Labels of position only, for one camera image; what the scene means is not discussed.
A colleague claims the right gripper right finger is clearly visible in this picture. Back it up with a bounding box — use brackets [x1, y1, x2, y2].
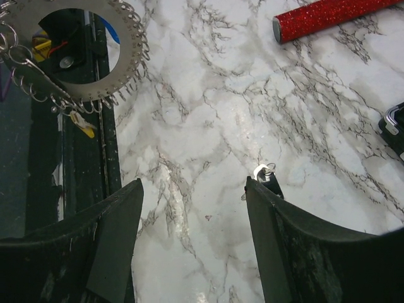
[245, 178, 403, 302]

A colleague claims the black front mounting rail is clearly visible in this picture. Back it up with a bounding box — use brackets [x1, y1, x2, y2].
[25, 9, 121, 232]

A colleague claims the key with black tag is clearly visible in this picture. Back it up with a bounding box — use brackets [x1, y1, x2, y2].
[253, 163, 284, 199]

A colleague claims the round metal keyring disc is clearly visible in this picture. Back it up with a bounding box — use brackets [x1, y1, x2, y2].
[1, 1, 150, 112]

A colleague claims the key with blue tag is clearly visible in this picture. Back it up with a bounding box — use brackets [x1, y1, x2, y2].
[100, 18, 120, 44]

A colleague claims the red glitter microphone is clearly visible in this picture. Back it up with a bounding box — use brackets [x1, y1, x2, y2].
[272, 0, 400, 44]

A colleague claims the key with yellow tag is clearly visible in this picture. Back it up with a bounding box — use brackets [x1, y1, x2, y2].
[69, 110, 96, 139]

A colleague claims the black poker chip case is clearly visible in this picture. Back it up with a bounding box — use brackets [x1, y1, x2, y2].
[378, 102, 403, 162]

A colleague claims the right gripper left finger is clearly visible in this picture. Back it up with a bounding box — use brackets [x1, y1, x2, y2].
[1, 179, 144, 302]

